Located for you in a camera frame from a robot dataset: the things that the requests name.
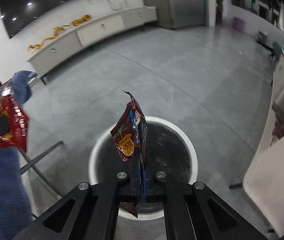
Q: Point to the white round trash bin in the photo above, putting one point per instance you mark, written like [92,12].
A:
[129,188]

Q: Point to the purple small bin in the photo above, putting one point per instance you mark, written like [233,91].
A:
[239,24]

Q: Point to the white TV cabinet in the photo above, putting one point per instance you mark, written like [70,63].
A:
[87,34]

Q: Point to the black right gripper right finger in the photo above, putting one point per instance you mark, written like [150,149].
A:
[194,211]

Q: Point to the gold dragon figurine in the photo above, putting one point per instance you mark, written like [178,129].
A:
[56,32]

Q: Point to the blue towel table cover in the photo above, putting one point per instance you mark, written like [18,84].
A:
[15,209]

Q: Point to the red chip bag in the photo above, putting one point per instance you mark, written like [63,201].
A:
[14,121]

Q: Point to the dark red snack wrapper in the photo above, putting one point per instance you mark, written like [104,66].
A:
[129,137]

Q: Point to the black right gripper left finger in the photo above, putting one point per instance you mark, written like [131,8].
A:
[86,212]

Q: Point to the grey refrigerator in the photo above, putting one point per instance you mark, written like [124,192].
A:
[177,14]

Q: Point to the gold tiger figurine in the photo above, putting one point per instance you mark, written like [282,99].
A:
[81,20]

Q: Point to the white folding table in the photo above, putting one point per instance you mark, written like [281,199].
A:
[263,182]

